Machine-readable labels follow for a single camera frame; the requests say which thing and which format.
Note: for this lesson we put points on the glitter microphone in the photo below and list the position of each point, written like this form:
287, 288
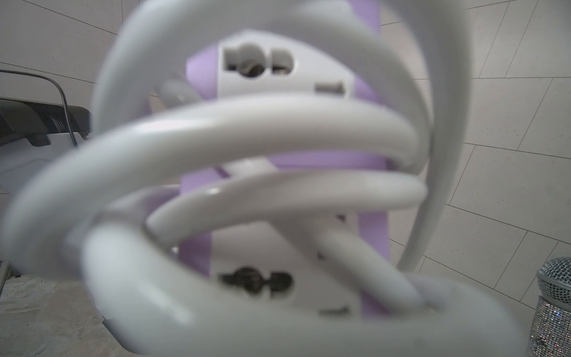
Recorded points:
550, 331

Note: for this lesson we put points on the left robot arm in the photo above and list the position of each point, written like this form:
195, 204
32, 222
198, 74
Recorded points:
35, 134

